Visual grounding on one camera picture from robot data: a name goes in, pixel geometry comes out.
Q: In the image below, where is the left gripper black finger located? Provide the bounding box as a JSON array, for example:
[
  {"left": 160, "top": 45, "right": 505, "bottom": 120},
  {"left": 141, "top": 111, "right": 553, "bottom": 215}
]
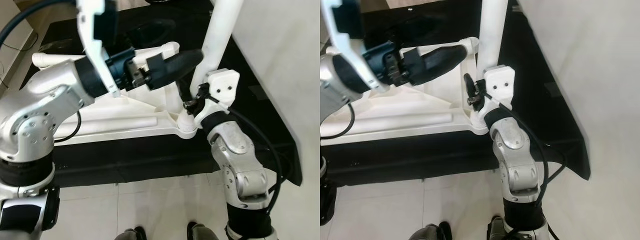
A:
[
  {"left": 402, "top": 44, "right": 469, "bottom": 87},
  {"left": 146, "top": 48, "right": 205, "bottom": 92}
]

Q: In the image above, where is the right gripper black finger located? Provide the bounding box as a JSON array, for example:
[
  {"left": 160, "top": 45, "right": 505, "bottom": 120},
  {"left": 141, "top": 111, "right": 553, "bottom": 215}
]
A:
[
  {"left": 463, "top": 73, "right": 477, "bottom": 98},
  {"left": 176, "top": 77, "right": 195, "bottom": 103}
]

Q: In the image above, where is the white plastic table top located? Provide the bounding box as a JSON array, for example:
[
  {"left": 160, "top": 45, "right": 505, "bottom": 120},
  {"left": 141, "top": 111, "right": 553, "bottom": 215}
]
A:
[
  {"left": 31, "top": 41, "right": 212, "bottom": 147},
  {"left": 320, "top": 37, "right": 493, "bottom": 147}
]

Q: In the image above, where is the black tablecloth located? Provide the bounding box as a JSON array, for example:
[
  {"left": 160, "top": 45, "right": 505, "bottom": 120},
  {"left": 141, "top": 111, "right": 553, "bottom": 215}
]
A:
[
  {"left": 320, "top": 0, "right": 592, "bottom": 189},
  {"left": 0, "top": 0, "right": 304, "bottom": 189}
]

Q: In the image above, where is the dark right robot foot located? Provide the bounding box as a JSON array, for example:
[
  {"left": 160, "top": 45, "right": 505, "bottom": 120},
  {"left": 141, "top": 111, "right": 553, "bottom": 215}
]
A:
[
  {"left": 487, "top": 216, "right": 517, "bottom": 240},
  {"left": 186, "top": 221, "right": 215, "bottom": 240}
]

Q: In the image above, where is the dark robot foot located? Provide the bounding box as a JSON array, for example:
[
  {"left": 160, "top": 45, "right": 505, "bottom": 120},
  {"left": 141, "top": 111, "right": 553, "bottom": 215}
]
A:
[
  {"left": 186, "top": 221, "right": 215, "bottom": 240},
  {"left": 115, "top": 226, "right": 148, "bottom": 240},
  {"left": 487, "top": 216, "right": 517, "bottom": 240},
  {"left": 410, "top": 222, "right": 454, "bottom": 240}
]

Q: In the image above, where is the dark left robot foot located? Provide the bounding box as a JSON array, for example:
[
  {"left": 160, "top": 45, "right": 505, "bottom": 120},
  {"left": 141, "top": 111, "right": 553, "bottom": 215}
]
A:
[
  {"left": 115, "top": 226, "right": 148, "bottom": 240},
  {"left": 410, "top": 222, "right": 454, "bottom": 240}
]

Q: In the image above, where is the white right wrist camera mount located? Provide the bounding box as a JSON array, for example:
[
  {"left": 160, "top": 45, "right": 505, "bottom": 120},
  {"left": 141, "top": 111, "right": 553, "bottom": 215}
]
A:
[
  {"left": 192, "top": 68, "right": 241, "bottom": 130},
  {"left": 472, "top": 64, "right": 516, "bottom": 127}
]

